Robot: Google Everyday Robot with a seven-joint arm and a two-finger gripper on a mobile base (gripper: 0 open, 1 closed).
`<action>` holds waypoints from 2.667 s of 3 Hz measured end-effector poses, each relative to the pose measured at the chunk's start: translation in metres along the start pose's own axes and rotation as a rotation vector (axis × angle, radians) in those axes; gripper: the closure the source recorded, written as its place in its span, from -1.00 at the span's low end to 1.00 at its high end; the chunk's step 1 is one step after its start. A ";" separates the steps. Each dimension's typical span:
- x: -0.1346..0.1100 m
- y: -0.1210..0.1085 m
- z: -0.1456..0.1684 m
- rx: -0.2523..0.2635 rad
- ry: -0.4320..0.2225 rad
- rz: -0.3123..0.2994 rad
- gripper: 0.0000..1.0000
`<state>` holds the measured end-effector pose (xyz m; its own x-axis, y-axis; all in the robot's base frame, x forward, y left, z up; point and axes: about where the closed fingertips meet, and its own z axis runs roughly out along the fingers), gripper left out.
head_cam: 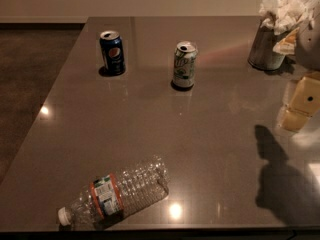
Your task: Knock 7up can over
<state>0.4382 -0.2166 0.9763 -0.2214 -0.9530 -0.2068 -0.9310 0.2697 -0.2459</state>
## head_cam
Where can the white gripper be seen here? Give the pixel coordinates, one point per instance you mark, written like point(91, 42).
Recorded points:
point(309, 50)

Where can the white green 7up can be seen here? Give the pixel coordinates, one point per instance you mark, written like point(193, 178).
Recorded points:
point(184, 64)

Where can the blue Pepsi can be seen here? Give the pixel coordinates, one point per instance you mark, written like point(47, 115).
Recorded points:
point(112, 52)

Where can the grey metal cup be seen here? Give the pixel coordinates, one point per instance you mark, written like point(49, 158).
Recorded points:
point(262, 56)

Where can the crumpled white paper napkins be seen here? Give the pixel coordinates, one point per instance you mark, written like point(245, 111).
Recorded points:
point(282, 16)

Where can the clear plastic water bottle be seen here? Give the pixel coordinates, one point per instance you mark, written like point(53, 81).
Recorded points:
point(116, 196)

